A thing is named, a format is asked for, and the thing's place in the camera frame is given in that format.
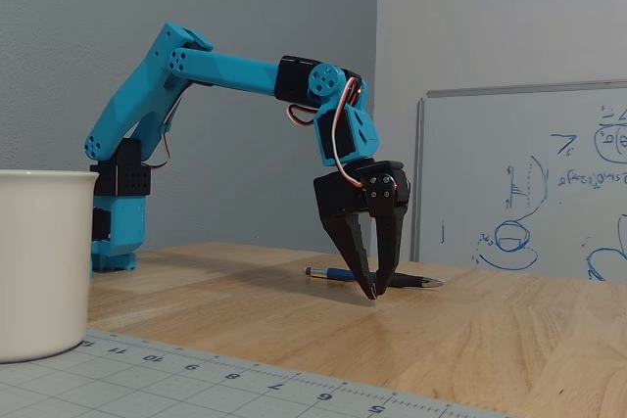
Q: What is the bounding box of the white ceramic mug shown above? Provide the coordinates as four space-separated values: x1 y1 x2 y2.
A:
0 168 101 365

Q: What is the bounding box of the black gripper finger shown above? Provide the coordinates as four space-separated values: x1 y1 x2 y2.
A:
362 170 409 298
320 211 379 302

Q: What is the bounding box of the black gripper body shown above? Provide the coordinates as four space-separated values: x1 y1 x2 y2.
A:
313 159 410 219

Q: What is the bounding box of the red black shoulder cable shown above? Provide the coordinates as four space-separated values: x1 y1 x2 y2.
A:
140 93 186 170

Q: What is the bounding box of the whiteboard with blue drawings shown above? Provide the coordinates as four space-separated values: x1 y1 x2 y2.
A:
410 78 627 284

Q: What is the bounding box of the grey cutting mat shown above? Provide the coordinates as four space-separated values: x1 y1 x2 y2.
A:
0 329 521 418

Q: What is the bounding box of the white red wrist cable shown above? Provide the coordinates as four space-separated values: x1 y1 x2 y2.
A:
285 76 367 190

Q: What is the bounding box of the dark blue pen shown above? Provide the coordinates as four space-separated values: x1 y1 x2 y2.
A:
304 265 445 291

